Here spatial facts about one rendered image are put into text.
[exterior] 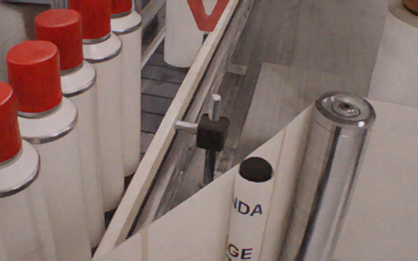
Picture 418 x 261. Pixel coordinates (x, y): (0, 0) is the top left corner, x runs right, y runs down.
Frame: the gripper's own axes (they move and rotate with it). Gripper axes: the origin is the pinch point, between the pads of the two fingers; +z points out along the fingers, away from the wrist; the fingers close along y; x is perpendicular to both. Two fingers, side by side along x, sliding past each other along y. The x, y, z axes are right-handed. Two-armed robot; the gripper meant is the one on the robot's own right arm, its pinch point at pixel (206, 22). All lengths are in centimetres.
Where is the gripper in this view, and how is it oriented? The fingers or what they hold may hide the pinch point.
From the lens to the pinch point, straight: 53.2
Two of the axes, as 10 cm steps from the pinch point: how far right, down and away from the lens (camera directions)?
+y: 2.2, -5.3, 8.2
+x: -9.7, -1.7, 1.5
